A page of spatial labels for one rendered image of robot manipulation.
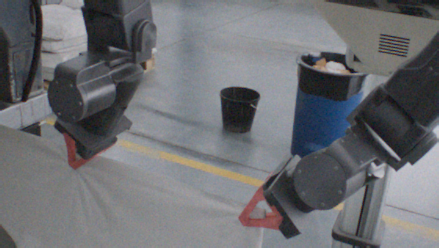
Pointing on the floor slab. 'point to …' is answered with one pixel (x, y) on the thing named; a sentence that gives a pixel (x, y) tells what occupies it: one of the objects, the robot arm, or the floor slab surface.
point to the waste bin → (323, 101)
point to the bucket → (238, 107)
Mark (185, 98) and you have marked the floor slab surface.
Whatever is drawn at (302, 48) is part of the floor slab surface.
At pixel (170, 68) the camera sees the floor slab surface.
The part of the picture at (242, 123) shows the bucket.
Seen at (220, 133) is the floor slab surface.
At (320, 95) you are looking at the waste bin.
